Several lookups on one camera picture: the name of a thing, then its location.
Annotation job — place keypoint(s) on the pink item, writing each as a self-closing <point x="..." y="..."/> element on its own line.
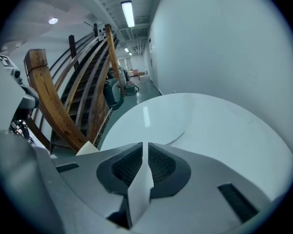
<point x="134" y="72"/>

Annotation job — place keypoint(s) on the white box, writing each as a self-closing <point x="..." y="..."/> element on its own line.
<point x="144" y="78"/>

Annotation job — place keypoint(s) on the floor cleaning machine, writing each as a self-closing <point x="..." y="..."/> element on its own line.
<point x="112" y="94"/>

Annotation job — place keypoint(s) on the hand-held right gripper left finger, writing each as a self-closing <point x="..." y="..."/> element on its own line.
<point x="88" y="179"/>

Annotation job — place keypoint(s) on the small thin metal object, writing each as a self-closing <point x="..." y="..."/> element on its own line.
<point x="140" y="194"/>

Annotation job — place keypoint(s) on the round ceiling lamp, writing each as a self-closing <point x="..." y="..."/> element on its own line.
<point x="53" y="20"/>

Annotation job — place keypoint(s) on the long ceiling lamp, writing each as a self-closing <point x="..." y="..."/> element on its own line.
<point x="127" y="13"/>

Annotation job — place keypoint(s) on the cardboard box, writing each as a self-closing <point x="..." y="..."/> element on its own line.
<point x="141" y="74"/>

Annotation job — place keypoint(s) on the white kidney-shaped desk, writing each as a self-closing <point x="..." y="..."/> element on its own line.
<point x="209" y="130"/>

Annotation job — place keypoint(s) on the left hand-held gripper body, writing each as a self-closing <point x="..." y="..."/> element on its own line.
<point x="27" y="99"/>

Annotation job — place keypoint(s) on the white door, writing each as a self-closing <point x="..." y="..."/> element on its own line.
<point x="153" y="74"/>

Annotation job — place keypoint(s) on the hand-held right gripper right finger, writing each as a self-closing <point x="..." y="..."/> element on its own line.
<point x="197" y="179"/>

